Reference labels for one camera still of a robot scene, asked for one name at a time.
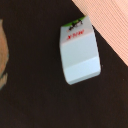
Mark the light blue toy carton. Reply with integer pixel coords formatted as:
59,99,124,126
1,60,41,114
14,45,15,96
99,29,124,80
59,16,101,85

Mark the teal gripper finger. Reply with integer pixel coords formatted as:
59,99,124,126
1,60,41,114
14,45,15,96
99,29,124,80
0,19,9,90

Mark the white woven placemat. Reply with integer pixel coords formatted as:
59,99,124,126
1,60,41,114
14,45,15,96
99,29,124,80
72,0,128,66

